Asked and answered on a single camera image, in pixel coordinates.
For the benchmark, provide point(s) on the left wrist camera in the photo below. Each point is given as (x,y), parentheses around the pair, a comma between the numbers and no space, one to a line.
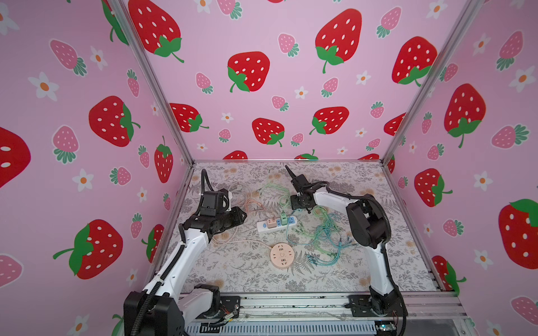
(224,200)

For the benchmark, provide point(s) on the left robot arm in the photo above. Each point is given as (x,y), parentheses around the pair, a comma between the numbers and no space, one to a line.
(180,260)

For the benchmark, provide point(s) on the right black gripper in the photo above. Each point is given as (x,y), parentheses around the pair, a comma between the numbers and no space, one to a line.
(293,202)

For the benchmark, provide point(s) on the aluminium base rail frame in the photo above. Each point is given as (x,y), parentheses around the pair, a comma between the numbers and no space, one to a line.
(432,313)

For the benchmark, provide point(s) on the round pink power socket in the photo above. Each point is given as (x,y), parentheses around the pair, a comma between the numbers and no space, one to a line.
(282,256)

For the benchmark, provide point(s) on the green plug adapter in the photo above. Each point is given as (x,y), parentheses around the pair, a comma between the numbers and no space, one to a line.
(284,219)

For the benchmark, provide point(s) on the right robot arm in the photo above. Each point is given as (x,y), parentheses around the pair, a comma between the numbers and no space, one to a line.
(370,227)

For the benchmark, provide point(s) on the white blue power strip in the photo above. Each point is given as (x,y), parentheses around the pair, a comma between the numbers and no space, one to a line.
(262,225)

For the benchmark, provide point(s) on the pink plug adapter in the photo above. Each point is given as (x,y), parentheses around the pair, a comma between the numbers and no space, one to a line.
(272,223)

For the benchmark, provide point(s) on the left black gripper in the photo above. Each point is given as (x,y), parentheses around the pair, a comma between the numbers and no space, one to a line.
(237,218)

